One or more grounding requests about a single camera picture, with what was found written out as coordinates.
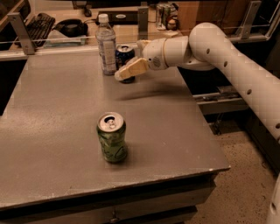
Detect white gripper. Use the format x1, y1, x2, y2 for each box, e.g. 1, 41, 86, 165
115, 38, 168, 81

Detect blue pepsi can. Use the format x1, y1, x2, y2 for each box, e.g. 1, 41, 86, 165
115, 44, 137, 84

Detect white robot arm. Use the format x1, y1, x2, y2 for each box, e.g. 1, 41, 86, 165
115, 23, 280, 140

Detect clear plastic water bottle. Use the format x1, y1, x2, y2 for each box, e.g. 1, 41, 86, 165
95, 13, 116, 75

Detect green soda can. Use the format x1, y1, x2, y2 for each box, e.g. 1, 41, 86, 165
96, 112, 128, 163

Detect small round brown object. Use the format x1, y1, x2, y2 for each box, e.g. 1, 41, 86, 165
166, 19, 178, 31

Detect black flat device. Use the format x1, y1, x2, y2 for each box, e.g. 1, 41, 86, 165
99, 10, 138, 25

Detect black headphones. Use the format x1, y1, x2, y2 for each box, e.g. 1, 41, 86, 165
54, 19, 88, 38

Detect brown cardboard box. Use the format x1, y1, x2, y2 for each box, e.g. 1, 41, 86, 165
178, 0, 251, 35

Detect black keyboard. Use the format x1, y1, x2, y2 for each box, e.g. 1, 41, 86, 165
24, 13, 55, 47

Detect drawer knob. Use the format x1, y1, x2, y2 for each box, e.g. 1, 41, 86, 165
109, 211, 120, 224

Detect middle metal bracket post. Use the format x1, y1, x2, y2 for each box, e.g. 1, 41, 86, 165
137, 6, 149, 40

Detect metal bracket post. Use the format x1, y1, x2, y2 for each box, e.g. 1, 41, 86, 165
137, 6, 149, 40
8, 12, 36, 55
235, 0, 262, 39

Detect right metal bracket post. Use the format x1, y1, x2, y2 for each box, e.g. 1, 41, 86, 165
235, 0, 262, 39

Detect left metal bracket post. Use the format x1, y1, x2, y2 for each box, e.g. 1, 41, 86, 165
8, 12, 36, 55

